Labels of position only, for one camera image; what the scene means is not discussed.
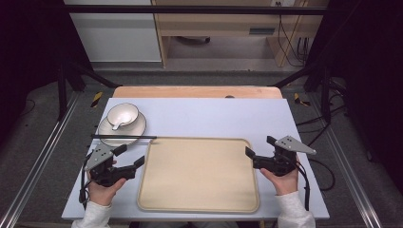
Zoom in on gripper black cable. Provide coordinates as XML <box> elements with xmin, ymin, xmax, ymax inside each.
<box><xmin>296</xmin><ymin>160</ymin><xmax>312</xmax><ymax>212</ymax></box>
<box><xmin>78</xmin><ymin>151</ymin><xmax>95</xmax><ymax>211</ymax></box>

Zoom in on dark curtain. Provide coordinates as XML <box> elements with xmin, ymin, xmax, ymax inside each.
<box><xmin>305</xmin><ymin>0</ymin><xmax>403</xmax><ymax>194</ymax></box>
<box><xmin>0</xmin><ymin>0</ymin><xmax>94</xmax><ymax>146</ymax></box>

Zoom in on wooden table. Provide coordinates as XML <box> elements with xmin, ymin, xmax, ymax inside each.
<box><xmin>112</xmin><ymin>85</ymin><xmax>283</xmax><ymax>100</ymax></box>

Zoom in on white bowl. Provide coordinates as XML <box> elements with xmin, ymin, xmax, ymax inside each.
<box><xmin>106</xmin><ymin>102</ymin><xmax>141</xmax><ymax>127</ymax></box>

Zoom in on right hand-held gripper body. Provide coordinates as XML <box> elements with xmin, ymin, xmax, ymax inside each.
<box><xmin>267</xmin><ymin>135</ymin><xmax>317</xmax><ymax>178</ymax></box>

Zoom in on beige rectangular tray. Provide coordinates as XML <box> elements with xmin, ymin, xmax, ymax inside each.
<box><xmin>136</xmin><ymin>137</ymin><xmax>260</xmax><ymax>214</ymax></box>

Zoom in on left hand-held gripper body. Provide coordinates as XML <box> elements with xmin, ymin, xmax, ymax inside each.
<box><xmin>84</xmin><ymin>143</ymin><xmax>128</xmax><ymax>188</ymax></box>

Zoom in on yellow black tape marker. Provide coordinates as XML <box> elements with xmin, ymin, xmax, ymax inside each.
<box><xmin>90</xmin><ymin>90</ymin><xmax>105</xmax><ymax>108</ymax></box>
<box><xmin>293</xmin><ymin>92</ymin><xmax>312</xmax><ymax>107</ymax></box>

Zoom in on white cabinet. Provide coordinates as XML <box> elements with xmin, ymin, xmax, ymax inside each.
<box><xmin>63</xmin><ymin>0</ymin><xmax>163</xmax><ymax>64</ymax></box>

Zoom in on wooden desk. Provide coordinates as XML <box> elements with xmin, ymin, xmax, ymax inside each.
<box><xmin>151</xmin><ymin>0</ymin><xmax>327</xmax><ymax>68</ymax></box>

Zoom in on black chopstick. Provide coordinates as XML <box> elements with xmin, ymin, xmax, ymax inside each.
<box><xmin>90</xmin><ymin>136</ymin><xmax>158</xmax><ymax>141</ymax></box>
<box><xmin>90</xmin><ymin>134</ymin><xmax>158</xmax><ymax>139</ymax></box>

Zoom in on black metal stand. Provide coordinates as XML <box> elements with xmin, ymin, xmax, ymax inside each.
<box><xmin>56</xmin><ymin>60</ymin><xmax>123</xmax><ymax>122</ymax></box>
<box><xmin>269</xmin><ymin>63</ymin><xmax>334</xmax><ymax>125</ymax></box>

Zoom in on white plate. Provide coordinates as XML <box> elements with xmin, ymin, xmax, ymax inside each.
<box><xmin>97</xmin><ymin>111</ymin><xmax>147</xmax><ymax>147</ymax></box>

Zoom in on aluminium rail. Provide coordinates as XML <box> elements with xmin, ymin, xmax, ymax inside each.
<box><xmin>0</xmin><ymin>91</ymin><xmax>82</xmax><ymax>228</ymax></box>
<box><xmin>308</xmin><ymin>93</ymin><xmax>384</xmax><ymax>228</ymax></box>

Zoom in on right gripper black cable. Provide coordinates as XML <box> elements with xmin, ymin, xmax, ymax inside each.
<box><xmin>296</xmin><ymin>160</ymin><xmax>312</xmax><ymax>212</ymax></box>

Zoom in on black floor cable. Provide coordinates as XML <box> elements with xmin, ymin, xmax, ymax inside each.
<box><xmin>308</xmin><ymin>157</ymin><xmax>336</xmax><ymax>192</ymax></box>

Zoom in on person's right hand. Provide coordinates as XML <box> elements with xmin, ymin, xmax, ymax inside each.
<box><xmin>259</xmin><ymin>157</ymin><xmax>300</xmax><ymax>197</ymax></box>

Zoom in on person's left hand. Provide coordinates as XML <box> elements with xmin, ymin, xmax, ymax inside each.
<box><xmin>86</xmin><ymin>160</ymin><xmax>127</xmax><ymax>207</ymax></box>

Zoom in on white ceramic spoon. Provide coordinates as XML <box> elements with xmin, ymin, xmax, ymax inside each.
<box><xmin>111</xmin><ymin>112</ymin><xmax>133</xmax><ymax>132</ymax></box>

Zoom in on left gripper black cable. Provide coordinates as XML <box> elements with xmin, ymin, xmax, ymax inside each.
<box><xmin>78</xmin><ymin>151</ymin><xmax>95</xmax><ymax>211</ymax></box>

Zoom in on black frame crossbar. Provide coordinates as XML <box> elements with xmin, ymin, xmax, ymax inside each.
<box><xmin>65</xmin><ymin>4</ymin><xmax>331</xmax><ymax>16</ymax></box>

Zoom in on black hanging cables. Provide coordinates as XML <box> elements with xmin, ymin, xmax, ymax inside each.
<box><xmin>277</xmin><ymin>1</ymin><xmax>312</xmax><ymax>68</ymax></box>

